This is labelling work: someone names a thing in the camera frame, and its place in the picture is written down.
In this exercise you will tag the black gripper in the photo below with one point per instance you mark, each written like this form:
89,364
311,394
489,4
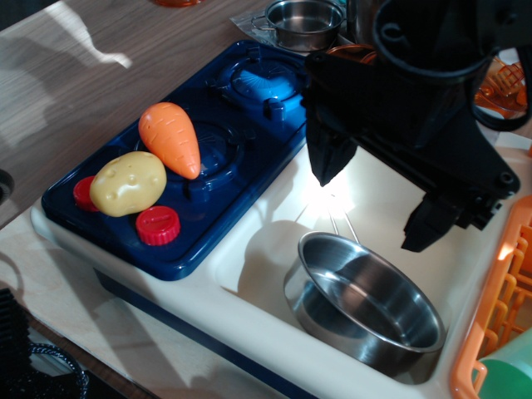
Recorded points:
427,132

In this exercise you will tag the stainless steel pan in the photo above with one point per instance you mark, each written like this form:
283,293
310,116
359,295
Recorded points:
352,299

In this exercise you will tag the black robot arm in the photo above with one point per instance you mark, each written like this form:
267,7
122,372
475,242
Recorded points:
447,42

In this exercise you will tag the cream toy kitchen sink unit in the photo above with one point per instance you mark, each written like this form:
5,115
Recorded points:
235,297

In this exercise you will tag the red stove knob right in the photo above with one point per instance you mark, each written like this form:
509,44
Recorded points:
158,225

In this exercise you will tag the red stove knob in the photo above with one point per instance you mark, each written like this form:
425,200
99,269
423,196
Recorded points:
158,225
81,194

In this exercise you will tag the red stove knob left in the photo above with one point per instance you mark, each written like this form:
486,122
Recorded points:
81,194

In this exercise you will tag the copper coloured pot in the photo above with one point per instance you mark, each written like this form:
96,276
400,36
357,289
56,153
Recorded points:
361,53

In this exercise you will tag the orange dish rack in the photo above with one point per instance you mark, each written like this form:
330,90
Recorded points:
504,308

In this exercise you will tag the green plastic cup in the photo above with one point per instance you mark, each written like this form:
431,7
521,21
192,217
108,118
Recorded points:
509,370

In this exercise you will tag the orange plastic carrot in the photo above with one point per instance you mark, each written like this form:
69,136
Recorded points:
167,131

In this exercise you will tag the yellow plastic potato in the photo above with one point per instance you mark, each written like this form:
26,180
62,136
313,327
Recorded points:
128,184

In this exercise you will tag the orange plastic lid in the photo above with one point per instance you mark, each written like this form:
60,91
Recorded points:
177,3

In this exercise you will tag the black ribbed object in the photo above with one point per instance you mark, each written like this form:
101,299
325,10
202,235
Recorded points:
15,352

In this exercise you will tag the orange wire basket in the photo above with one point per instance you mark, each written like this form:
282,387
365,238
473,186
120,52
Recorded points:
503,90

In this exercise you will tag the steel pot with handles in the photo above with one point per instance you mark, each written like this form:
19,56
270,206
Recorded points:
301,25

